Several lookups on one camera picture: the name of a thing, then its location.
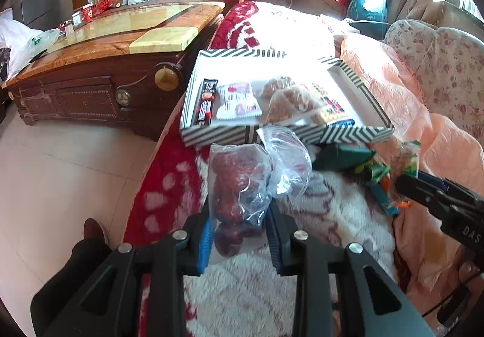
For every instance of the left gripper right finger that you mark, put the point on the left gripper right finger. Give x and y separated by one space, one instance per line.
370 303

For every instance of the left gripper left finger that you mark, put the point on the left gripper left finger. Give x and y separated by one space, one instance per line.
109 303

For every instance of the green lime snack packet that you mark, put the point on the green lime snack packet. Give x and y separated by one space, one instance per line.
372 171

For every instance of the dark green snack packet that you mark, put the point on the dark green snack packet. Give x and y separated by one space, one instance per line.
341 157

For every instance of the clear bag of red dates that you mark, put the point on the clear bag of red dates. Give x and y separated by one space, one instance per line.
242 182

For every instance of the dark chocolate bar packet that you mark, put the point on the dark chocolate bar packet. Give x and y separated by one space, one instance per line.
205 102

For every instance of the pink strawberry snack packet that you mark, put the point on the pink strawberry snack packet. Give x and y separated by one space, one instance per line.
236 101

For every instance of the orange bread packet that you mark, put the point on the orange bread packet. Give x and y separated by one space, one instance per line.
405 160

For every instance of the peach quilted blanket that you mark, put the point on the peach quilted blanket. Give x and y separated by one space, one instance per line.
446 151

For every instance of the floral sofa cover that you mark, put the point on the floral sofa cover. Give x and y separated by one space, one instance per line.
448 64

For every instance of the striped white tray box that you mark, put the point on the striped white tray box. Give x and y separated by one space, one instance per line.
258 67

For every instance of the wooden marble-top coffee table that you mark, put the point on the wooden marble-top coffee table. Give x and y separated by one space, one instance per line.
126 68

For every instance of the white plastic bag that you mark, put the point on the white plastic bag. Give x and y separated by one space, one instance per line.
21 44

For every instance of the red plush toy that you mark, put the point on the red plush toy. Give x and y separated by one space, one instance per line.
102 6

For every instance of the grey refrigerator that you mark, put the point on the grey refrigerator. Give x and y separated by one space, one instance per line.
35 14

